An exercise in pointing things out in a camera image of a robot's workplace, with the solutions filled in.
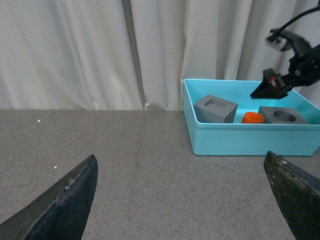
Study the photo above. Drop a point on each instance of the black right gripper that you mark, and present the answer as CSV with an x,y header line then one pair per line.
x,y
304,70

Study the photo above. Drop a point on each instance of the orange cylinder with white numbers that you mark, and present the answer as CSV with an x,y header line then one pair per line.
x,y
252,118

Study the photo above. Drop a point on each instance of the gray block with square hole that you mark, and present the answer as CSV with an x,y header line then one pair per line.
x,y
212,109

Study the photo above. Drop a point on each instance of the white pleated curtain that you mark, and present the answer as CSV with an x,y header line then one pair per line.
x,y
132,54

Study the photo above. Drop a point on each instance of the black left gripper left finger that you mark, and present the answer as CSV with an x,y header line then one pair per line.
x,y
59,213

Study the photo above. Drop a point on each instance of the light blue plastic box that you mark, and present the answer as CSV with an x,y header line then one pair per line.
x,y
238,139

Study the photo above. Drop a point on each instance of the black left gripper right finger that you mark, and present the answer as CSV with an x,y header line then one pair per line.
x,y
297,194

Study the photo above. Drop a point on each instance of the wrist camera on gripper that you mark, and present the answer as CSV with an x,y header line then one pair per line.
x,y
287,40

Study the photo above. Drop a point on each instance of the gray block with round hole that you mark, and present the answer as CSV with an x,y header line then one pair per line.
x,y
281,115

